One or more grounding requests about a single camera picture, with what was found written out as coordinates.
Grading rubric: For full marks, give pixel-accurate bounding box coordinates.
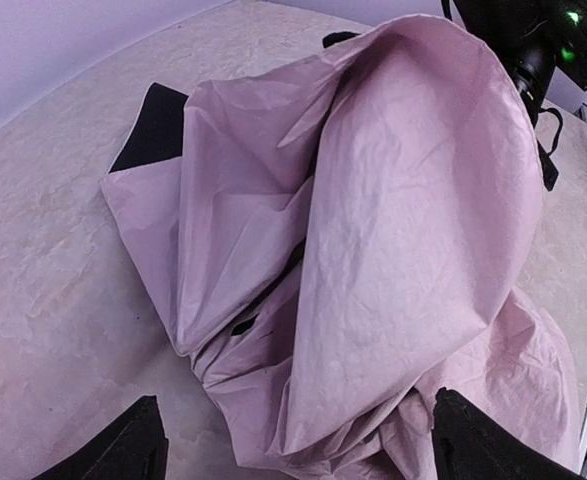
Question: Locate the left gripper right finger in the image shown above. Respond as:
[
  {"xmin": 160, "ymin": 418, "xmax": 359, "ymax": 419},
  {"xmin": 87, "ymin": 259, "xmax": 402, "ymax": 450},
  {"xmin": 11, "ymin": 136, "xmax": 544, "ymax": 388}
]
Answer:
[{"xmin": 432, "ymin": 388, "xmax": 580, "ymax": 480}]

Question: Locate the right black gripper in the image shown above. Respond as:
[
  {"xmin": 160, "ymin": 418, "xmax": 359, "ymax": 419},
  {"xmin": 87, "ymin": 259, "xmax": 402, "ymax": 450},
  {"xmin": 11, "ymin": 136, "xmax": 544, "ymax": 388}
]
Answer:
[{"xmin": 537, "ymin": 142, "xmax": 559, "ymax": 191}]

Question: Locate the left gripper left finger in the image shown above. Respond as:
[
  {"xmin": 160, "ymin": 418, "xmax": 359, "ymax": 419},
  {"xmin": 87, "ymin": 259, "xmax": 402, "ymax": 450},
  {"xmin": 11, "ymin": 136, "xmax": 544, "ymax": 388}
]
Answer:
[{"xmin": 38, "ymin": 396, "xmax": 168, "ymax": 480}]

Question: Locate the pink and black folding umbrella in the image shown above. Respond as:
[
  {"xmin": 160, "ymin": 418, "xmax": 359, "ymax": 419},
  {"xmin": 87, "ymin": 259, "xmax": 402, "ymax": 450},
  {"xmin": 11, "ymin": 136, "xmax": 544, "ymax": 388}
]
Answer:
[{"xmin": 101, "ymin": 15, "xmax": 580, "ymax": 479}]

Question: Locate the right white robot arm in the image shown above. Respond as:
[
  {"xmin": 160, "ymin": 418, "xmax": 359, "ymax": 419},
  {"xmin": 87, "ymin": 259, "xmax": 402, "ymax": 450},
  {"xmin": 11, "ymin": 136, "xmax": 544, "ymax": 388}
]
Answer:
[{"xmin": 441, "ymin": 0, "xmax": 587, "ymax": 125}]

